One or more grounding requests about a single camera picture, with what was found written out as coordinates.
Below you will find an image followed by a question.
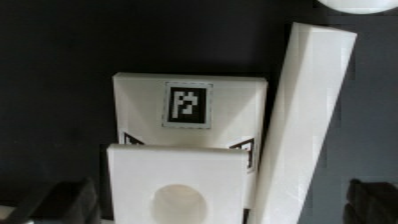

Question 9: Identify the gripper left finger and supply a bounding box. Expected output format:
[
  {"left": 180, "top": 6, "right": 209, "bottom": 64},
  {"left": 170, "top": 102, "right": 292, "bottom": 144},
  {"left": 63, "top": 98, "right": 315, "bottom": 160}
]
[{"left": 6, "top": 178, "right": 102, "bottom": 224}]

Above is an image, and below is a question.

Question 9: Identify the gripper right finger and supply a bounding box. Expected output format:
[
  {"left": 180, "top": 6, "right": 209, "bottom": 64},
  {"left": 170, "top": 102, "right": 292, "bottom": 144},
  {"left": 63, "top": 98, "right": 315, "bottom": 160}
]
[{"left": 344, "top": 179, "right": 398, "bottom": 224}]

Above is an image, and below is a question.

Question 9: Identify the white lamp base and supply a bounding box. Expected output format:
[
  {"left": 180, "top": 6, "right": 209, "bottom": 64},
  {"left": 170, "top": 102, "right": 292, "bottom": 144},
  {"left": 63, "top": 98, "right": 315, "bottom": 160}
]
[{"left": 107, "top": 73, "right": 269, "bottom": 224}]

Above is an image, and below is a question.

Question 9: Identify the white lamp bulb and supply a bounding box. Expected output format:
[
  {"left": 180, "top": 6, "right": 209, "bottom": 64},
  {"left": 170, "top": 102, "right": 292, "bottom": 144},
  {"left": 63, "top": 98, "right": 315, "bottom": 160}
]
[{"left": 319, "top": 0, "right": 398, "bottom": 14}]

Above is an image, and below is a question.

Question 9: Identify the white right fence wall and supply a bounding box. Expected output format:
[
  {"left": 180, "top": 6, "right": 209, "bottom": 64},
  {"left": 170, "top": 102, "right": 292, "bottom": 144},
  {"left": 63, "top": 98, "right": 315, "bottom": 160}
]
[{"left": 248, "top": 23, "right": 358, "bottom": 224}]

